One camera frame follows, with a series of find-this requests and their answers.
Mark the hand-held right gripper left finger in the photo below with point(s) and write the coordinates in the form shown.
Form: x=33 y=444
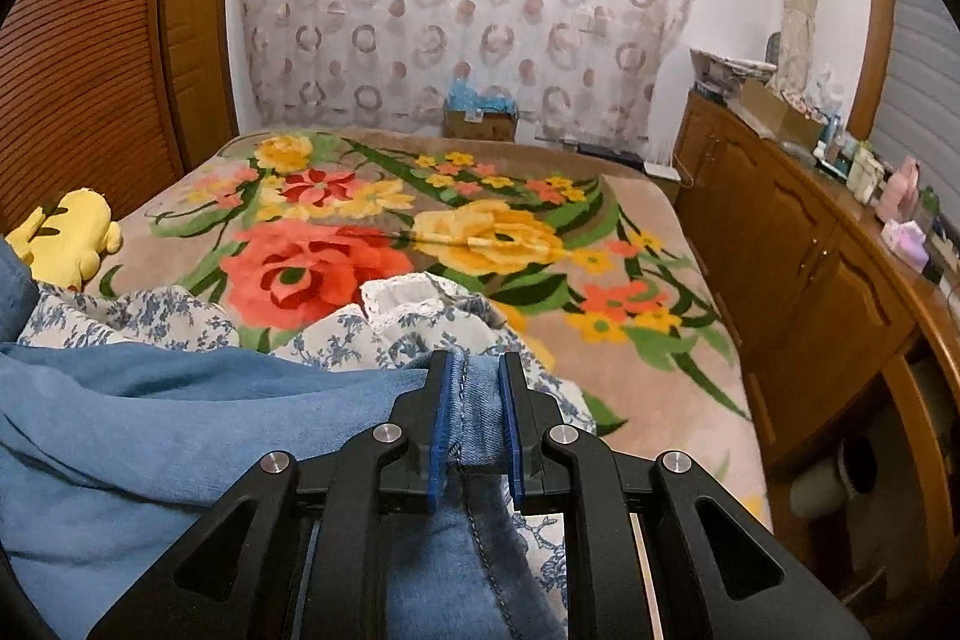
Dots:
x=439 y=430

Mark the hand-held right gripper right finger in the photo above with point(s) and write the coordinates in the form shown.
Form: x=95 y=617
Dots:
x=512 y=430

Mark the blue denim pants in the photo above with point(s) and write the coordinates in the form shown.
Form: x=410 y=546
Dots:
x=187 y=415

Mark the blue white floral cloth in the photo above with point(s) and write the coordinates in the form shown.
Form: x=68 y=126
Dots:
x=337 y=340

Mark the floral blanket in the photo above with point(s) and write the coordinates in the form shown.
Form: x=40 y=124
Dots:
x=480 y=235

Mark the white cylinder container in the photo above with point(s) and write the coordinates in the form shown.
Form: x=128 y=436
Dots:
x=825 y=482

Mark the wooden cabinet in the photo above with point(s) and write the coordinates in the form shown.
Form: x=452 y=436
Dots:
x=787 y=250

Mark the blue plastic bags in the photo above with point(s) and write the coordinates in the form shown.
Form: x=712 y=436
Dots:
x=480 y=96

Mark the open cardboard box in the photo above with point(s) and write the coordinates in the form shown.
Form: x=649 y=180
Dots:
x=780 y=115

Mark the yellow plush toy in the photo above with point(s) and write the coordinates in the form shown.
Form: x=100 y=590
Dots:
x=75 y=227

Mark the teal bottle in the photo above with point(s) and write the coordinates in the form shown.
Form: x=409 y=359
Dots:
x=831 y=138

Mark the pink tissue pack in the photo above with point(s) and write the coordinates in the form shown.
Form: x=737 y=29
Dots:
x=906 y=242

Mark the white jar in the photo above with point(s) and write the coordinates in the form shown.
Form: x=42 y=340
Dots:
x=866 y=175

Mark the pink bottle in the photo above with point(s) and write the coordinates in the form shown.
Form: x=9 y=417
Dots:
x=898 y=190

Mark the wooden louvered wardrobe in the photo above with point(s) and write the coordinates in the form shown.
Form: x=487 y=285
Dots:
x=90 y=70

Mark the grey window blind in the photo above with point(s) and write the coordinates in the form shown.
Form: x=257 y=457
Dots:
x=922 y=70

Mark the wooden window frame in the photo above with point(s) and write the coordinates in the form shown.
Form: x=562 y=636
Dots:
x=874 y=10

